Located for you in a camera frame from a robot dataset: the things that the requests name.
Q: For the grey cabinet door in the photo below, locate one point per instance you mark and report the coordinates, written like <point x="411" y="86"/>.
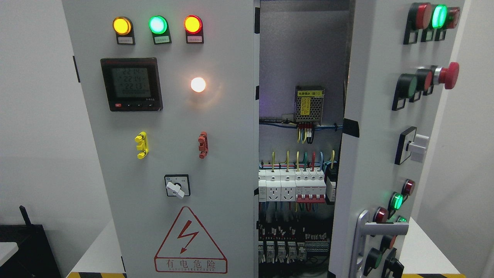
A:
<point x="225" y="54"/>
<point x="392" y="46"/>

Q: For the white right door selector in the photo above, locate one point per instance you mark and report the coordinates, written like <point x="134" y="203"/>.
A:
<point x="411" y="145"/>

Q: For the red terminal block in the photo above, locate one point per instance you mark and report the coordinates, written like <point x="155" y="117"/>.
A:
<point x="203" y="144"/>

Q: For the metal mesh power supply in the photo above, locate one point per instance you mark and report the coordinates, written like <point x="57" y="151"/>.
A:
<point x="309" y="103"/>

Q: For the white glowing indicator lamp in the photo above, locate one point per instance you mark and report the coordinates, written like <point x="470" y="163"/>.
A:
<point x="198" y="84"/>

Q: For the white red triple breaker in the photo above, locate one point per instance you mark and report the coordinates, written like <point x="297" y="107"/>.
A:
<point x="310" y="187"/>

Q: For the black white surge protector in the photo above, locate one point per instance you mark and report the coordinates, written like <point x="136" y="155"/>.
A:
<point x="331" y="177"/>

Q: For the yellow terminal block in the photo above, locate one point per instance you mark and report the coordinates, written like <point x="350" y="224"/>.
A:
<point x="142" y="145"/>

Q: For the red electrical hazard sticker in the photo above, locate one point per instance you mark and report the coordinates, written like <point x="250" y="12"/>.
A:
<point x="189" y="248"/>

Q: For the red indicator lamp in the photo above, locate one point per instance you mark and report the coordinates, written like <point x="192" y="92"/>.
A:
<point x="193" y="24"/>

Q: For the black digital power meter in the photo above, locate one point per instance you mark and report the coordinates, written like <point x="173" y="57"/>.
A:
<point x="132" y="84"/>

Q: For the green indicator lamp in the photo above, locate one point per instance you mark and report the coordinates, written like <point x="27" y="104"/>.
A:
<point x="158" y="25"/>

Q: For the yellow indicator lamp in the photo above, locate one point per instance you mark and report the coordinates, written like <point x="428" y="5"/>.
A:
<point x="122" y="26"/>

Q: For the red emergency stop button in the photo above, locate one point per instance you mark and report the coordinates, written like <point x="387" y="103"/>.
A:
<point x="446" y="75"/>

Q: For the black box at left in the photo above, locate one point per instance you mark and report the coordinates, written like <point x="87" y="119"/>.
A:
<point x="34" y="258"/>

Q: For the white din rail sockets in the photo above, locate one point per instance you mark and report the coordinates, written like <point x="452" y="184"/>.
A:
<point x="276" y="185"/>

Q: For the silver door handle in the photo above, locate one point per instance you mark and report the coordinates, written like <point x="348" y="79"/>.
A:
<point x="363" y="259"/>

